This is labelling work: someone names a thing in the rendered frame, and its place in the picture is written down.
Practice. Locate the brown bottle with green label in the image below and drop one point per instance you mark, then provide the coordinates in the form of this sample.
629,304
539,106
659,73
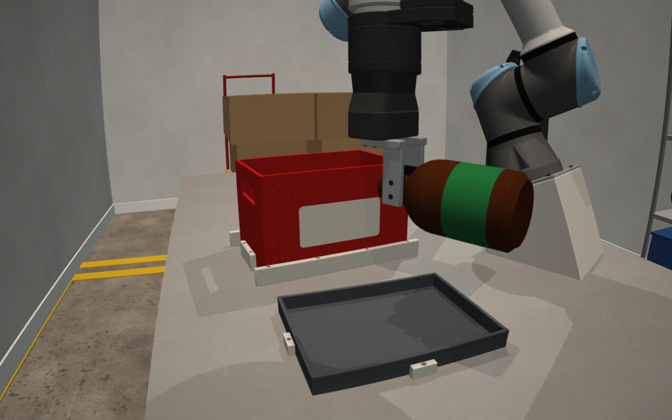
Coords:
482,205

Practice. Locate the red plastic crate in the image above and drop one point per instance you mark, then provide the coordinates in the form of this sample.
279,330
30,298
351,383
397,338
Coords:
316,213

